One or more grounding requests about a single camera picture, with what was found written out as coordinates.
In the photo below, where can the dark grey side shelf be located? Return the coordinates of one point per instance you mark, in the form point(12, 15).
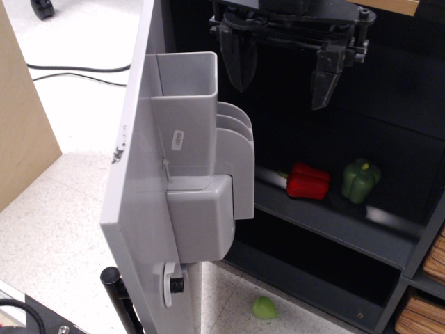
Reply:
point(412, 275)

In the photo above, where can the black door handle bar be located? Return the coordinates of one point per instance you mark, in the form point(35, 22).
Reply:
point(119, 296)

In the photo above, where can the upper woven wicker basket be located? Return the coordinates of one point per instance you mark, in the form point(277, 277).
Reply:
point(433, 265)

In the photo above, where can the light brown wooden panel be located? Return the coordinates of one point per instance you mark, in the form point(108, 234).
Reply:
point(28, 143)

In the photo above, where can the woven wicker basket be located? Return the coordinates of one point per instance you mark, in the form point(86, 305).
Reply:
point(420, 316)
point(433, 265)

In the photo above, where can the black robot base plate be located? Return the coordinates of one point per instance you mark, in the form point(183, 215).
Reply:
point(23, 314)

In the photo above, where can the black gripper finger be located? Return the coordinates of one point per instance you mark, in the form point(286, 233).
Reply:
point(330, 61)
point(239, 53)

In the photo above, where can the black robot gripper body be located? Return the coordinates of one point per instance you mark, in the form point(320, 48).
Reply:
point(312, 25)

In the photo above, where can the green toy bell pepper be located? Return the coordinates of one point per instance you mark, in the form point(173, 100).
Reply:
point(359, 179)

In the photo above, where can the lower woven wicker basket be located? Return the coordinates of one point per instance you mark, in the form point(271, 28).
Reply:
point(420, 316)

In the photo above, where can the brown cardboard box top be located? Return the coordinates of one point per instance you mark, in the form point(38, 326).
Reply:
point(404, 7)

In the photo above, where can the red toy bell pepper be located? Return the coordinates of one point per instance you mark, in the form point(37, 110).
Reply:
point(304, 181)

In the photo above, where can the black caster wheel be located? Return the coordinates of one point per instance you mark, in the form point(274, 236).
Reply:
point(43, 9)

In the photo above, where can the small green toy pear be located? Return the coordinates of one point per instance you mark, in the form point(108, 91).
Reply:
point(263, 308)

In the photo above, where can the dark grey fridge cabinet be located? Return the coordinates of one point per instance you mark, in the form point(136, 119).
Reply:
point(341, 257)

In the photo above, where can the grey toy fridge door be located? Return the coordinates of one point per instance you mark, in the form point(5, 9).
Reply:
point(182, 175)

